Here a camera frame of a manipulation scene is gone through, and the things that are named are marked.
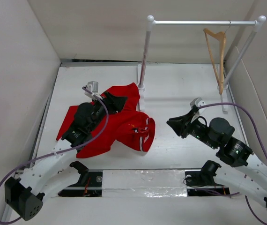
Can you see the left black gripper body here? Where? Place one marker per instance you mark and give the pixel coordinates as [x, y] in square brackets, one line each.
[100, 110]

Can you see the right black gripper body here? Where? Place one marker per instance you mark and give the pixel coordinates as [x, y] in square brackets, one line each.
[197, 130]

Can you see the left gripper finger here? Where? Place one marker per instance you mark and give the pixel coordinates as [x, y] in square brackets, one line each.
[110, 99]
[118, 103]

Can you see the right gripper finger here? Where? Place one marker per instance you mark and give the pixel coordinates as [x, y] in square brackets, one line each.
[189, 116]
[180, 127]

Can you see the red trousers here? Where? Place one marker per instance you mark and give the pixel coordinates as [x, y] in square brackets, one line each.
[132, 128]

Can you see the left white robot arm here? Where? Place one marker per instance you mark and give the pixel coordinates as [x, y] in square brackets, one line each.
[27, 194]

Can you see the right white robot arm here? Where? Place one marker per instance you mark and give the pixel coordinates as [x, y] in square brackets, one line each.
[250, 174]

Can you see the wooden clothes hanger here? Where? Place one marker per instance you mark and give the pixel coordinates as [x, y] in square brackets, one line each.
[222, 40]

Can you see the silver tape strip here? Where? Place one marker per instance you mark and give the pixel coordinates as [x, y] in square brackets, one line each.
[144, 183]

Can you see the white clothes rack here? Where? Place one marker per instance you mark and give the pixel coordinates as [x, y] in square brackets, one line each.
[151, 22]

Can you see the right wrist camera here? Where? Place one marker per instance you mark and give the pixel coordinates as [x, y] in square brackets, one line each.
[198, 102]

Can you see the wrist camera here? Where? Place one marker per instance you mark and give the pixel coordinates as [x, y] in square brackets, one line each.
[91, 89]
[198, 102]

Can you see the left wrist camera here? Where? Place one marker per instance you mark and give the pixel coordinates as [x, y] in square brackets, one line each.
[91, 89]

